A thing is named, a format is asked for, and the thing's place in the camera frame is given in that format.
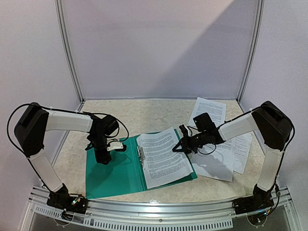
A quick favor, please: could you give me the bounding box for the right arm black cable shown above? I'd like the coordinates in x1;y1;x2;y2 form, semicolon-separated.
199;108;295;195

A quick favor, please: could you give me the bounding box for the printed paper sheet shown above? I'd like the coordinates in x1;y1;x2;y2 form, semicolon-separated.
232;133;252;174
136;127;197;190
188;97;226;127
191;140;235;182

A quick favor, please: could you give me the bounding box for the aluminium frame post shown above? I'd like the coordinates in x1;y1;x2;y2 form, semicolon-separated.
236;0;264;104
55;0;84;103

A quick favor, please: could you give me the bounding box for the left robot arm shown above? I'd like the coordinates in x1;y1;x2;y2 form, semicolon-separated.
14;102;119;209

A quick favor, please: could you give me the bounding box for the green file folder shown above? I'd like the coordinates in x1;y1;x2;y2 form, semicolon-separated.
86;135;183;199

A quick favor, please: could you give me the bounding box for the folder spine metal clip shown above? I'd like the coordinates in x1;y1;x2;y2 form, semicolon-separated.
137;146;145;166

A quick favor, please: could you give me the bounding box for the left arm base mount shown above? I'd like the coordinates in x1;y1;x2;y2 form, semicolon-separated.
47;184;88;214

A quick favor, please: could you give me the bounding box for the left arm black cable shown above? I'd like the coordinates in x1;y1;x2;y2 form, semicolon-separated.
6;103;129;159

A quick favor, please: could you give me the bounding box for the left aluminium frame post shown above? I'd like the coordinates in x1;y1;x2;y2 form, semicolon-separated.
55;0;84;103

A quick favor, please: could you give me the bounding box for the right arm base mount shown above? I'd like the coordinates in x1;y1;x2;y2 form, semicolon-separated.
232;193;279;216

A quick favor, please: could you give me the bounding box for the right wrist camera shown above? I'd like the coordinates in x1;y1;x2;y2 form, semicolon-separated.
179;125;190;140

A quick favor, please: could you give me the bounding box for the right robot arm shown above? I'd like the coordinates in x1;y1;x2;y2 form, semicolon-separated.
172;101;295;210

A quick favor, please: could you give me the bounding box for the aluminium front rail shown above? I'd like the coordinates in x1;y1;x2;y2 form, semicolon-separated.
22;186;300;231

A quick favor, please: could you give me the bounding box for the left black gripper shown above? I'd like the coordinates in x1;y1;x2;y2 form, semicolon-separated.
90;134;112;165

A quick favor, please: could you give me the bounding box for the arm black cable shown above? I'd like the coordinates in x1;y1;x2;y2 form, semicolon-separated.
199;108;295;195
6;103;129;159

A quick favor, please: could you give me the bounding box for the right aluminium frame post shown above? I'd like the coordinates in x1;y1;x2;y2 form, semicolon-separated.
236;0;264;104

